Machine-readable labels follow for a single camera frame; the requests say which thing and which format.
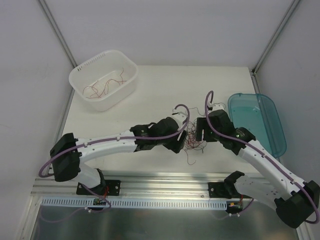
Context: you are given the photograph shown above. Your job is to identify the red and black wires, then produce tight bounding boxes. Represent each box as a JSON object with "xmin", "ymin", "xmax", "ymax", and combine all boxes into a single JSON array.
[{"xmin": 183, "ymin": 106, "xmax": 208, "ymax": 166}]

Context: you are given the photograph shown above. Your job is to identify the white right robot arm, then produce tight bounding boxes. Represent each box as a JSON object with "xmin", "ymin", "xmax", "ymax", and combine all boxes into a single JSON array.
[{"xmin": 195, "ymin": 109, "xmax": 320, "ymax": 229}]

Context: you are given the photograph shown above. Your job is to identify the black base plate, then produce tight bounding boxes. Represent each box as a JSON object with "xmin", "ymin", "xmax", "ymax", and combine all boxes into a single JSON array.
[
  {"xmin": 207, "ymin": 182, "xmax": 228, "ymax": 198},
  {"xmin": 76, "ymin": 179, "xmax": 121, "ymax": 197}
]

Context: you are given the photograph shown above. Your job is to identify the teal plastic bin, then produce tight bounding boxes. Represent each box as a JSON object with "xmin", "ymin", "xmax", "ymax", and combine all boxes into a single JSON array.
[{"xmin": 227, "ymin": 93, "xmax": 287, "ymax": 158}]

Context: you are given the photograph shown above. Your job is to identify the white slotted cable duct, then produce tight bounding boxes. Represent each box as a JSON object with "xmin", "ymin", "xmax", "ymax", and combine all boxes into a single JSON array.
[{"xmin": 41, "ymin": 197, "xmax": 227, "ymax": 211}]

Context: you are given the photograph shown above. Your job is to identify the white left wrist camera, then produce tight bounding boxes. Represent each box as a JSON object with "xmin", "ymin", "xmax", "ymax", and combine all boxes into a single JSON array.
[{"xmin": 171, "ymin": 109, "xmax": 189, "ymax": 141}]

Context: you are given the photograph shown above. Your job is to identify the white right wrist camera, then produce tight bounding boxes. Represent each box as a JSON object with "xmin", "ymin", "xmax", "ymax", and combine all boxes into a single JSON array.
[{"xmin": 207, "ymin": 102, "xmax": 226, "ymax": 113}]

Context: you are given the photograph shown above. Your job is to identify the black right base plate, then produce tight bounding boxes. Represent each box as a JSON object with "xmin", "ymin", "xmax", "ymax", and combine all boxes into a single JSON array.
[{"xmin": 207, "ymin": 182, "xmax": 228, "ymax": 198}]

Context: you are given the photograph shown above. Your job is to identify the red wire in basket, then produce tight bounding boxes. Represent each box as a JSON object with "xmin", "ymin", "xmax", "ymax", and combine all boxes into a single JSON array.
[{"xmin": 103, "ymin": 68, "xmax": 128, "ymax": 97}]

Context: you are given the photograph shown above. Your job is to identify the long red wire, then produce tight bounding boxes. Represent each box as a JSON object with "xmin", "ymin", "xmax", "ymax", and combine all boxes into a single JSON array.
[{"xmin": 82, "ymin": 79, "xmax": 111, "ymax": 100}]

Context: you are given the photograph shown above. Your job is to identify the right aluminium frame post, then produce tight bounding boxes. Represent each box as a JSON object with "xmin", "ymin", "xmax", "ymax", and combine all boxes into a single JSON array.
[{"xmin": 251, "ymin": 0, "xmax": 302, "ymax": 76}]

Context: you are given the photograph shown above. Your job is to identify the aluminium mounting rail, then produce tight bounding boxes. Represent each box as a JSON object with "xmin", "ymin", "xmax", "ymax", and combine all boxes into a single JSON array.
[{"xmin": 30, "ymin": 171, "xmax": 229, "ymax": 200}]

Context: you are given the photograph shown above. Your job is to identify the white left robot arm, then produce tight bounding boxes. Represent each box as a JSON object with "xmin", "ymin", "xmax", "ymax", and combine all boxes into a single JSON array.
[{"xmin": 50, "ymin": 114, "xmax": 187, "ymax": 195}]

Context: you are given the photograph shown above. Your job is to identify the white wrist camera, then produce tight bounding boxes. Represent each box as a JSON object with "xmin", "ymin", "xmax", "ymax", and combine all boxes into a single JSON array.
[
  {"xmin": 171, "ymin": 109, "xmax": 189, "ymax": 141},
  {"xmin": 207, "ymin": 102, "xmax": 226, "ymax": 113}
]

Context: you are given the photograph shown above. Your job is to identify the white plastic basket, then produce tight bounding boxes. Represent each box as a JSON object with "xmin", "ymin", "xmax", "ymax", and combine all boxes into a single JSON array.
[{"xmin": 68, "ymin": 50, "xmax": 139, "ymax": 112}]

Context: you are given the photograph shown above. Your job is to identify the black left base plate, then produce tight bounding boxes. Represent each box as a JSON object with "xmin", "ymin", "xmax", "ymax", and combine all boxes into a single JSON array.
[{"xmin": 76, "ymin": 179, "xmax": 121, "ymax": 197}]

